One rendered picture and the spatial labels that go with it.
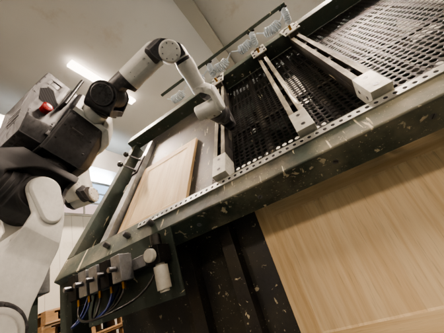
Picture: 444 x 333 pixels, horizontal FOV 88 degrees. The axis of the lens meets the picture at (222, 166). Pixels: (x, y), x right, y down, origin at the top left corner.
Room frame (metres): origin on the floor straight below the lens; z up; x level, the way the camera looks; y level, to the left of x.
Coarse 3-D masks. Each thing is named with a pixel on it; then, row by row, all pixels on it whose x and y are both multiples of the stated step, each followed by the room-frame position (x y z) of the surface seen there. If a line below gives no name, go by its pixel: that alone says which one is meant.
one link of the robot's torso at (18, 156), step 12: (0, 156) 0.47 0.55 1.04; (12, 156) 0.50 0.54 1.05; (24, 156) 0.52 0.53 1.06; (36, 156) 0.55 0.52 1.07; (0, 168) 0.48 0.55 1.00; (12, 168) 0.50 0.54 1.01; (24, 168) 0.53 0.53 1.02; (36, 168) 0.59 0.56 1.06; (48, 168) 0.58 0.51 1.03; (60, 168) 0.61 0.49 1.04; (0, 180) 0.49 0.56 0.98; (12, 180) 0.51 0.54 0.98; (60, 180) 0.66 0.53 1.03; (72, 180) 0.65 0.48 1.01; (0, 192) 0.49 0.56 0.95
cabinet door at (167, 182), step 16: (192, 144) 1.18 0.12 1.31; (160, 160) 1.31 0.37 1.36; (176, 160) 1.19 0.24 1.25; (192, 160) 1.09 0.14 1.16; (144, 176) 1.31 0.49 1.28; (160, 176) 1.19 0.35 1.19; (176, 176) 1.09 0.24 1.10; (144, 192) 1.19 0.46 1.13; (160, 192) 1.09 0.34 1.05; (176, 192) 1.01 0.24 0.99; (128, 208) 1.19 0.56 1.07; (144, 208) 1.10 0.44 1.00; (160, 208) 1.02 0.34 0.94; (128, 224) 1.10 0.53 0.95
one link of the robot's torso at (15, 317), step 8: (0, 312) 0.48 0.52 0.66; (8, 312) 0.49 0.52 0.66; (16, 312) 0.50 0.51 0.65; (0, 320) 0.47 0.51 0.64; (8, 320) 0.49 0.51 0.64; (16, 320) 0.50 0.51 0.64; (0, 328) 0.47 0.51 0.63; (8, 328) 0.49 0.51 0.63; (16, 328) 0.50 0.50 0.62; (24, 328) 0.52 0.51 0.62
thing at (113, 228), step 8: (152, 144) 1.54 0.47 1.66; (144, 152) 1.50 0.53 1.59; (152, 152) 1.52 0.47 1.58; (144, 160) 1.43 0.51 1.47; (144, 168) 1.41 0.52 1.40; (136, 176) 1.33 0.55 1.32; (128, 184) 1.32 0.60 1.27; (136, 184) 1.32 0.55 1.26; (128, 192) 1.25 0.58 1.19; (120, 200) 1.25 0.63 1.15; (128, 200) 1.24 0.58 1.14; (120, 208) 1.19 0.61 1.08; (120, 216) 1.18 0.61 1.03; (112, 224) 1.14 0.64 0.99; (120, 224) 1.17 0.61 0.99; (112, 232) 1.12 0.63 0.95
